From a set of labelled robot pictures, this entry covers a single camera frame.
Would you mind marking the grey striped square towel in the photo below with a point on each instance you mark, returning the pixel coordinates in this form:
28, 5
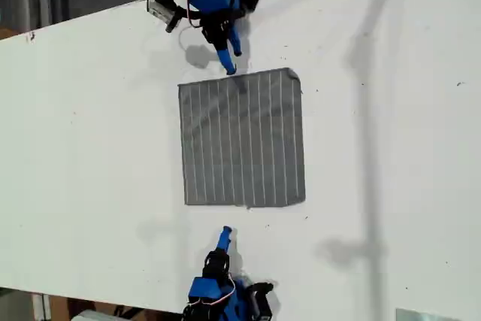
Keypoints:
244, 140

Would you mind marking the brown cardboard box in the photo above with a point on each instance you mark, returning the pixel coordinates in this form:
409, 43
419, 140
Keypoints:
124, 311

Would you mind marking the black camera stalk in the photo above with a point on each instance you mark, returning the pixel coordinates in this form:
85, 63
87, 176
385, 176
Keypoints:
176, 19

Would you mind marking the silver black camera box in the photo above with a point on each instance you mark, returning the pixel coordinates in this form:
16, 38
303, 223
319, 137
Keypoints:
159, 7

